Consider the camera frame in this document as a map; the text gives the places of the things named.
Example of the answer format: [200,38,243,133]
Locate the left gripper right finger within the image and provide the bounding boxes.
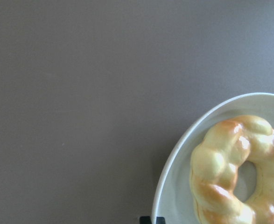
[156,217,165,224]

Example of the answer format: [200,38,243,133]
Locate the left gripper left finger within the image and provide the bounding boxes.
[139,216,152,224]

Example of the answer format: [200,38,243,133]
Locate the white round plate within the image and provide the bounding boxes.
[151,93,274,224]

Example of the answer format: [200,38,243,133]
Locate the glazed twisted donut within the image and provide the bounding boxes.
[190,115,274,224]

